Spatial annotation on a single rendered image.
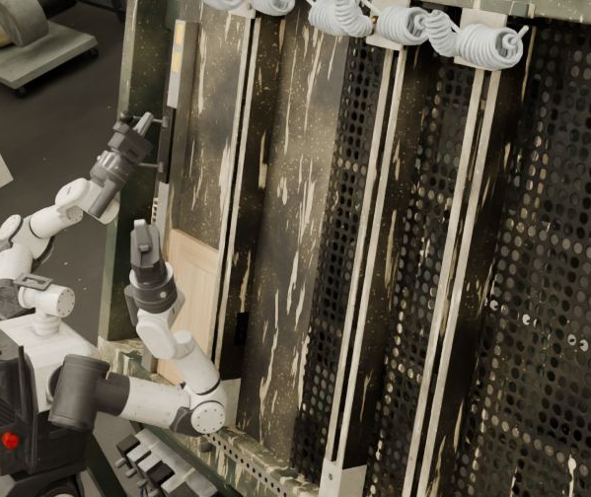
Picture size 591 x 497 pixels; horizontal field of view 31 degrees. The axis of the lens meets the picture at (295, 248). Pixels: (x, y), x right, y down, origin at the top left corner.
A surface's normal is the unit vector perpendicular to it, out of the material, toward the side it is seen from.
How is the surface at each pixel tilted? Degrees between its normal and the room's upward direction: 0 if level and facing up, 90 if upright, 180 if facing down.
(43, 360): 46
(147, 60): 90
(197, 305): 59
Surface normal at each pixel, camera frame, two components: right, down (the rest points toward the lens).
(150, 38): 0.59, 0.29
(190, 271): -0.80, 0.05
